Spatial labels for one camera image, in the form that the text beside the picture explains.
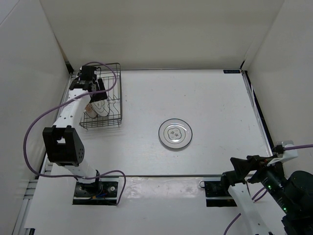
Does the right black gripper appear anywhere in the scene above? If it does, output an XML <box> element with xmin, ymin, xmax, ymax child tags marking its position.
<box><xmin>229</xmin><ymin>153</ymin><xmax>295</xmax><ymax>213</ymax></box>

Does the white plate green rim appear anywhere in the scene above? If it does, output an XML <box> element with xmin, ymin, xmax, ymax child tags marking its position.
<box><xmin>91</xmin><ymin>100</ymin><xmax>110</xmax><ymax>117</ymax></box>
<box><xmin>158</xmin><ymin>118</ymin><xmax>193</xmax><ymax>150</ymax></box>

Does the white plate orange sunburst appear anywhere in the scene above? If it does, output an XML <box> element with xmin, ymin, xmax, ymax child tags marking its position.
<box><xmin>84</xmin><ymin>103</ymin><xmax>97</xmax><ymax>119</ymax></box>

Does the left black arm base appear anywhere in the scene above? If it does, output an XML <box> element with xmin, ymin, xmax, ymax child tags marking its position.
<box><xmin>72</xmin><ymin>178</ymin><xmax>119</xmax><ymax>206</ymax></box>

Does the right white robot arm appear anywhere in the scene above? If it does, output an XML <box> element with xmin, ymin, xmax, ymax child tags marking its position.
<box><xmin>220</xmin><ymin>155</ymin><xmax>313</xmax><ymax>235</ymax></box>

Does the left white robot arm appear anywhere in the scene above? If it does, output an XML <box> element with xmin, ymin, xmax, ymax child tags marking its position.
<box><xmin>43</xmin><ymin>66</ymin><xmax>109</xmax><ymax>196</ymax></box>

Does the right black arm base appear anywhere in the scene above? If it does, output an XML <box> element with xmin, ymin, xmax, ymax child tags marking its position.
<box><xmin>199</xmin><ymin>174</ymin><xmax>240</xmax><ymax>208</ymax></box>

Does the blue label on table edge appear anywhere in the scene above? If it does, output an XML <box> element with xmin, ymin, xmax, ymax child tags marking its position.
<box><xmin>223</xmin><ymin>70</ymin><xmax>241</xmax><ymax>74</ymax></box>

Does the grey wire dish rack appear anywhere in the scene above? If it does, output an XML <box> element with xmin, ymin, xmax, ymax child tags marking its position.
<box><xmin>79</xmin><ymin>62</ymin><xmax>122</xmax><ymax>129</ymax></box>

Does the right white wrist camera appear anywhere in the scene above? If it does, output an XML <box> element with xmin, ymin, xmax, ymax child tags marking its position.
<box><xmin>267</xmin><ymin>141</ymin><xmax>298</xmax><ymax>166</ymax></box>

